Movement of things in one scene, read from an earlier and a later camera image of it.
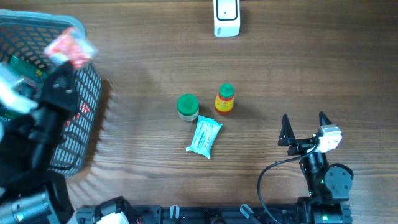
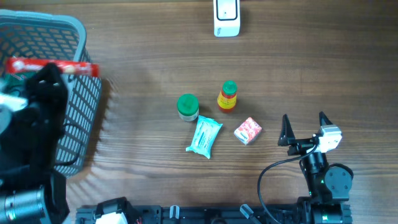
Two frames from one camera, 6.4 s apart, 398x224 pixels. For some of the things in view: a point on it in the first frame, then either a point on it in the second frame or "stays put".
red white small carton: [70, 45] to [248, 131]
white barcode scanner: [227, 18] stays put
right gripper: [287, 138] stays put
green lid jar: [188, 106] stays put
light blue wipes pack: [207, 130] stays put
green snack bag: [32, 73] to [17, 79]
